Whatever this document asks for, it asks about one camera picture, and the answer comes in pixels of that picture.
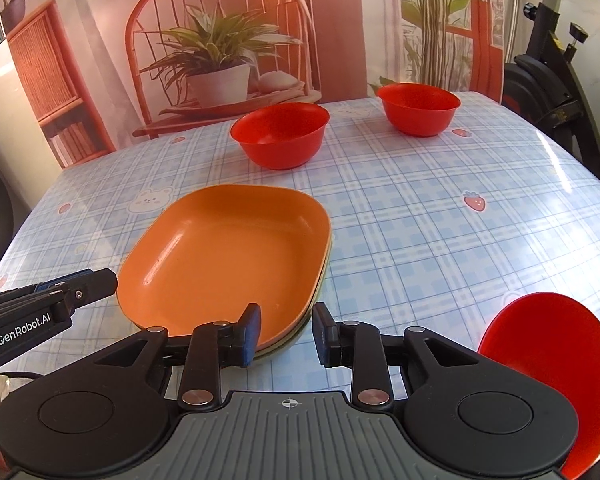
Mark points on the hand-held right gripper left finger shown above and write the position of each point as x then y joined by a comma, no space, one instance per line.
250,337

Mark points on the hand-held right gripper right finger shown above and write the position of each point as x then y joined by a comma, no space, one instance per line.
322,337

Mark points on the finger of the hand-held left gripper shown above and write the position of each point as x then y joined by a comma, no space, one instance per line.
62,280
92,287

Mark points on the orange square plate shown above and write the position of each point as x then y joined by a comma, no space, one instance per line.
220,260

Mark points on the blue checked tablecloth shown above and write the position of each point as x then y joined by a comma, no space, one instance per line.
405,210

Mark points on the red plastic bowl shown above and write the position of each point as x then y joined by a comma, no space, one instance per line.
280,135
545,350
417,110

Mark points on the black exercise bike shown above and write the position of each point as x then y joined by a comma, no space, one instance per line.
545,90

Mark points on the printed wall backdrop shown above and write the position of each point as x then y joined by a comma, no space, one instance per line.
330,10

